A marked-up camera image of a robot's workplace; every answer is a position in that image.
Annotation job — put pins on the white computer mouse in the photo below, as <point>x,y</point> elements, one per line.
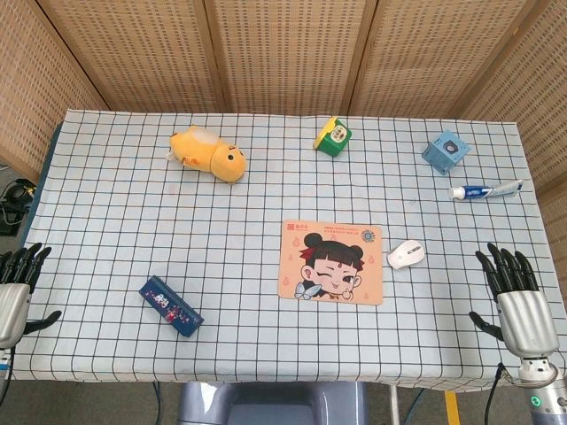
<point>406,254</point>

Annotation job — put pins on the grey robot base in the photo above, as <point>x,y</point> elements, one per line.
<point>270,404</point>

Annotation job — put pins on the yellow plush toy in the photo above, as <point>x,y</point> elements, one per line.
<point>208,152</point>

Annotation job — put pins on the white blue toothpaste tube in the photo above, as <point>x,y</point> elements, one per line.
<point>483,191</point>

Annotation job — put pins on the black equipment on floor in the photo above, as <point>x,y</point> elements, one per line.
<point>15,201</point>

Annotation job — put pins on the cartoon girl mouse pad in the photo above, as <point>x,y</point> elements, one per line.
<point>331,262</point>

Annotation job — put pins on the checkered white tablecloth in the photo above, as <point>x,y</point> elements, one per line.
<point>248,248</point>

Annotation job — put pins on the light blue cardboard box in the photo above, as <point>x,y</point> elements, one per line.
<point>445,151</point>

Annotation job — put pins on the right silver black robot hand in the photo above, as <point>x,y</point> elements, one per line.
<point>527,316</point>

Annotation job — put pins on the woven folding screen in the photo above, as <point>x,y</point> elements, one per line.
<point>283,53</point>

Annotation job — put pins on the green yellow carton box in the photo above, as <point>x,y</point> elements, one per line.
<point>333,138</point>

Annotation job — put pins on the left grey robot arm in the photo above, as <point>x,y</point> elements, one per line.
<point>3,360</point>

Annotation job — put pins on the dark blue long box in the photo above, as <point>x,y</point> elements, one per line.
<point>170,305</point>

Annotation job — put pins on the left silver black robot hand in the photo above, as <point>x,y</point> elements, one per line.
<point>11,299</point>

